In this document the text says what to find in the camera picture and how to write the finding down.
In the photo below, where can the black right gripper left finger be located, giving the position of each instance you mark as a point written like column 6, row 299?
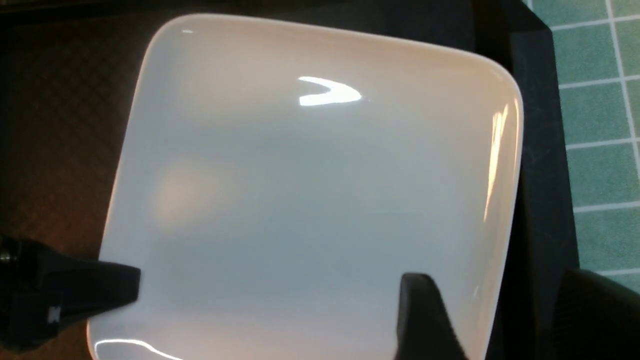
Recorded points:
column 43, row 292

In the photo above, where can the large white rice plate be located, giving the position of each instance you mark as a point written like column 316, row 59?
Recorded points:
column 277, row 179

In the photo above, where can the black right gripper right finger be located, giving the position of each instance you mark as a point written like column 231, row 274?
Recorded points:
column 424, row 329

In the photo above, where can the black serving tray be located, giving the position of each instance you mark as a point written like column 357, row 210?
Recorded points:
column 68, row 73

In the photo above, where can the teal checkered tablecloth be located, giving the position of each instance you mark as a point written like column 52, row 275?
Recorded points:
column 597, row 49

